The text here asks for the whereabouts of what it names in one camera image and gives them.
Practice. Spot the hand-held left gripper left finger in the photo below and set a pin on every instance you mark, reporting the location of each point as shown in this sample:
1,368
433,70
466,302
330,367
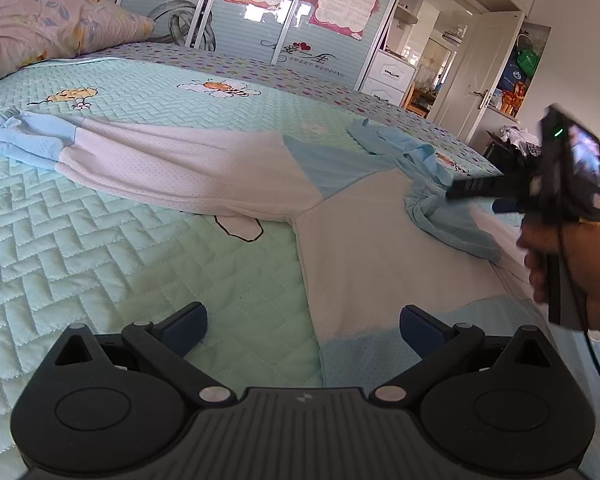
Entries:
187,327

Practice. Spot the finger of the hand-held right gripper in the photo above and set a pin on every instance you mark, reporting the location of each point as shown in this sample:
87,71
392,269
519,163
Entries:
510,205
485,187

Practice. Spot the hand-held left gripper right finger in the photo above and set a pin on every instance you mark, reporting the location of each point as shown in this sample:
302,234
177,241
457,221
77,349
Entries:
420,330

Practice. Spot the light blue and white jacket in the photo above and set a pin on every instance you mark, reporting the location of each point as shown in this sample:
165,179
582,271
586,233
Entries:
380,240

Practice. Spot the dark pile of clothes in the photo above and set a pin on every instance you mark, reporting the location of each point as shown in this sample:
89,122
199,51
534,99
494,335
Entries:
510,147

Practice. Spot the green bee printed quilt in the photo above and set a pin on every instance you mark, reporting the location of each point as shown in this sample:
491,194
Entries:
130,260

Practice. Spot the white door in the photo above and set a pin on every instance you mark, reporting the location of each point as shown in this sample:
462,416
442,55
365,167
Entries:
475,85

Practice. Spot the wooden chair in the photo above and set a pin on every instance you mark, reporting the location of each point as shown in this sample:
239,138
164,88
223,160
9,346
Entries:
417,102

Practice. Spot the white shelf and drawer unit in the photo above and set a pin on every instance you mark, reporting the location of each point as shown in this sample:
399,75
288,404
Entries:
390,77

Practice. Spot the pink bordered poster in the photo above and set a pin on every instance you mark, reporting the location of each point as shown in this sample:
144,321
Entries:
347,0

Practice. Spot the sliding door wardrobe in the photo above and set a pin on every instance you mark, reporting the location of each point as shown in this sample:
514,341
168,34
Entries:
260,30

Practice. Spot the grey hoops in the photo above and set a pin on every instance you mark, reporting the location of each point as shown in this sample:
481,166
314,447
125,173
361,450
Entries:
180,25

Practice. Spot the pink floral pillow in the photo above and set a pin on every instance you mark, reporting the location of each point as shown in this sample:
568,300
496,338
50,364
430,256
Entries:
55,25

